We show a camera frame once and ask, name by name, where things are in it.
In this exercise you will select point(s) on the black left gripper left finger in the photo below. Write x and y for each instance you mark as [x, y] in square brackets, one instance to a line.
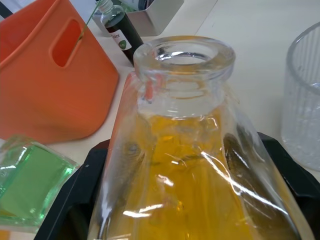
[75, 200]

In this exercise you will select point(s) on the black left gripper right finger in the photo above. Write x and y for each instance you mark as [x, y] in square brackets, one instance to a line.
[297, 180]

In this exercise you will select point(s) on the glass bottle with yellow liquid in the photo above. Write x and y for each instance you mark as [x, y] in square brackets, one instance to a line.
[190, 155]

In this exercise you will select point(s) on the square bottle with green liquid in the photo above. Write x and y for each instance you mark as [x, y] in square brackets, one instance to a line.
[27, 180]

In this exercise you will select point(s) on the ribbed clear glass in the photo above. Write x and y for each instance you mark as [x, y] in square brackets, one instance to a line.
[303, 100]

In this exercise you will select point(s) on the small dark plastic bottle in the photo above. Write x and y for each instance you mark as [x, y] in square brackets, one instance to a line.
[120, 30]

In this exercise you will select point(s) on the orange plastic basket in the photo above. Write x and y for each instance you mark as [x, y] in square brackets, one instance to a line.
[45, 82]

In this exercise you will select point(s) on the thin green stick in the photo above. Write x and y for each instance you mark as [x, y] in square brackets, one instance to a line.
[87, 22]

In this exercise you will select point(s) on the white metal container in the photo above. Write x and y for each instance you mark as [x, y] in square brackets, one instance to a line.
[152, 17]

